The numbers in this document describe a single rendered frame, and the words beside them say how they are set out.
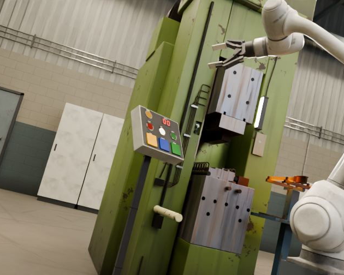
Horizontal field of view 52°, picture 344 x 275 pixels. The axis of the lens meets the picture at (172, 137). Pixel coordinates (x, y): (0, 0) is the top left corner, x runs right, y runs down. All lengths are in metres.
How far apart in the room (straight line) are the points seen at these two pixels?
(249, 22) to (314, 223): 2.07
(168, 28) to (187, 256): 2.06
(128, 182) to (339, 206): 1.93
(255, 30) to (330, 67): 8.00
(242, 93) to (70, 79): 6.39
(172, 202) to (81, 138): 5.36
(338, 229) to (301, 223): 0.10
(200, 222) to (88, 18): 7.34
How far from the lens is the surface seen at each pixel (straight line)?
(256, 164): 2.75
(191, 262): 2.36
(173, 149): 2.12
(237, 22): 2.90
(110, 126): 7.69
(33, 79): 8.66
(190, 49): 2.65
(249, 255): 2.78
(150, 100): 2.92
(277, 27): 1.53
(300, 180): 2.32
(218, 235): 2.40
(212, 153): 2.95
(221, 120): 2.47
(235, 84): 2.57
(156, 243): 2.48
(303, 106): 10.08
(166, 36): 3.38
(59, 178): 7.64
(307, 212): 1.15
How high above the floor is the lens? 0.72
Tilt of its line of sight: 9 degrees up
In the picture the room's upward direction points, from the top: 14 degrees clockwise
